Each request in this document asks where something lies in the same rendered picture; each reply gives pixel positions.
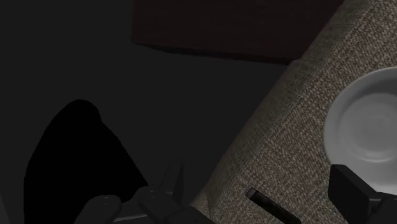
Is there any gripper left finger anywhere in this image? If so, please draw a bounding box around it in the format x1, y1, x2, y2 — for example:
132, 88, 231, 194
73, 158, 216, 224

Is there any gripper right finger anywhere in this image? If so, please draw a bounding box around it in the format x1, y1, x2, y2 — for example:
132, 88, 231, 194
327, 164, 397, 224

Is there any white plate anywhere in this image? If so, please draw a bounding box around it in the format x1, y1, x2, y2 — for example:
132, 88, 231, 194
323, 66, 397, 197

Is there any black slim bar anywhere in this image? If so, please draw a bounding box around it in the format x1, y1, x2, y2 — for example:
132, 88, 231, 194
244, 187, 302, 224

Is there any beige fabric sofa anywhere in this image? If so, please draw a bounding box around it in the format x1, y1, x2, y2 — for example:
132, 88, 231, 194
189, 0, 397, 224

